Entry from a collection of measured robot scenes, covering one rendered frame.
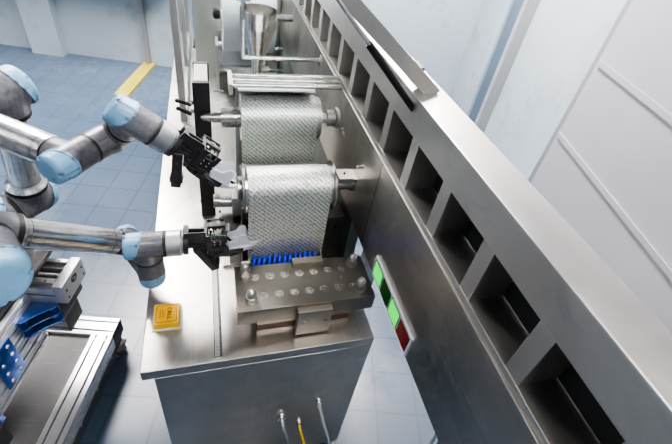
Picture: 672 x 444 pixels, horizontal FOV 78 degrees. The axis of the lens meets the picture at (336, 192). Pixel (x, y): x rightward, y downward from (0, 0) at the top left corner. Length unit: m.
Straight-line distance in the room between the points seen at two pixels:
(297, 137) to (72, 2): 4.05
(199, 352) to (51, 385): 0.98
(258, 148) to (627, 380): 1.09
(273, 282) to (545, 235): 0.82
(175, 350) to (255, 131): 0.67
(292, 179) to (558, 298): 0.77
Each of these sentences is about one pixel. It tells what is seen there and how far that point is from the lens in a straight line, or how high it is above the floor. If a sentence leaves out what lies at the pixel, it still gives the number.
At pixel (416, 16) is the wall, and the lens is 4.57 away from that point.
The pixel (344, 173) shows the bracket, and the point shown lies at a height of 1.29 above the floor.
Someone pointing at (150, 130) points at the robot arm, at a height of 1.47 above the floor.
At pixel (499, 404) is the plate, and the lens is 0.76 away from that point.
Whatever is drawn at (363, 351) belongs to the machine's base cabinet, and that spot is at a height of 0.83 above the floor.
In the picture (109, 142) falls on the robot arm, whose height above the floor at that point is 1.42.
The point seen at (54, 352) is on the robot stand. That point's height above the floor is 0.21.
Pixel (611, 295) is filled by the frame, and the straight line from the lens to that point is 0.62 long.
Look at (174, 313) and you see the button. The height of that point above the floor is 0.92.
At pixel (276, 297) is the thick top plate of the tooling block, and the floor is 1.03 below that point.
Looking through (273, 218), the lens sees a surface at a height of 1.18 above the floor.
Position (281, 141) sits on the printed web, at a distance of 1.34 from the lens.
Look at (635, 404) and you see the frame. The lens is 0.58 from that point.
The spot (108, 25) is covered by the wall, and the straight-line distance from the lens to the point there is 5.08.
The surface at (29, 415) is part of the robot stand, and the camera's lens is 2.14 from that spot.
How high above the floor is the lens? 2.02
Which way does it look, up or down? 39 degrees down
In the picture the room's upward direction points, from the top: 11 degrees clockwise
